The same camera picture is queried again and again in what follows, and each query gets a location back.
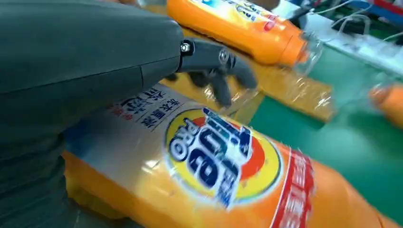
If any robot left hand grey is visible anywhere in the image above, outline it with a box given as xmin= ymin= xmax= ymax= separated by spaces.
xmin=0 ymin=0 xmax=259 ymax=144

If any orange detergent bottle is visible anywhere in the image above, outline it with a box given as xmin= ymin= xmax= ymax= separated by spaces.
xmin=165 ymin=0 xmax=324 ymax=75
xmin=346 ymin=82 xmax=403 ymax=130
xmin=61 ymin=83 xmax=403 ymax=228

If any yellow sheet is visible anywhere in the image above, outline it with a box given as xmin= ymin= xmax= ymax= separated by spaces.
xmin=138 ymin=3 xmax=335 ymax=125

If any green table mat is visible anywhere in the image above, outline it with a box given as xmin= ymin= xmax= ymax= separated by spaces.
xmin=249 ymin=44 xmax=403 ymax=225

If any white cable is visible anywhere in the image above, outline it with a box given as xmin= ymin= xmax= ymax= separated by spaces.
xmin=310 ymin=0 xmax=373 ymax=36

